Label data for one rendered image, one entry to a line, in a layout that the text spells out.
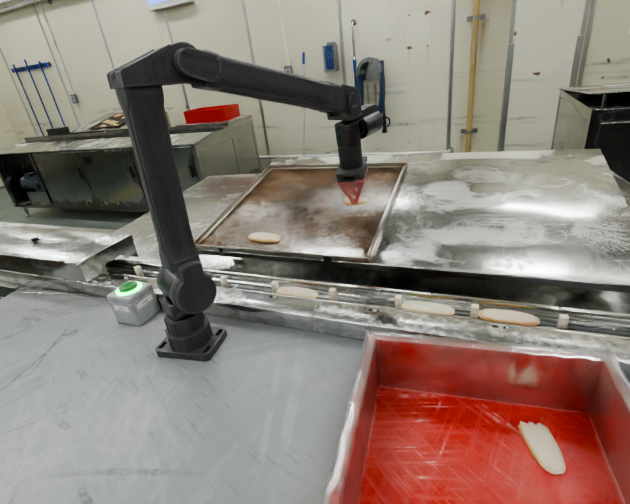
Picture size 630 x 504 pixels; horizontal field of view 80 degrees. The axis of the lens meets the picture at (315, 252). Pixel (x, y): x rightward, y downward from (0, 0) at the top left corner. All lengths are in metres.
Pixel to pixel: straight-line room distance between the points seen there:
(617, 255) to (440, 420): 0.51
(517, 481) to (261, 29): 4.75
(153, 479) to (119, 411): 0.16
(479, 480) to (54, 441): 0.62
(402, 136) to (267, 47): 1.84
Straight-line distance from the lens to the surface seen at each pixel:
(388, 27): 4.43
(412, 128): 4.45
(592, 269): 0.89
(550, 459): 0.61
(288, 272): 1.00
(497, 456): 0.60
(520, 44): 4.04
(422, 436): 0.60
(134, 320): 0.95
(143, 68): 0.66
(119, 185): 4.36
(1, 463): 0.81
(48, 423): 0.82
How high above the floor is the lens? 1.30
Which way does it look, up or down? 26 degrees down
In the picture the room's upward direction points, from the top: 7 degrees counter-clockwise
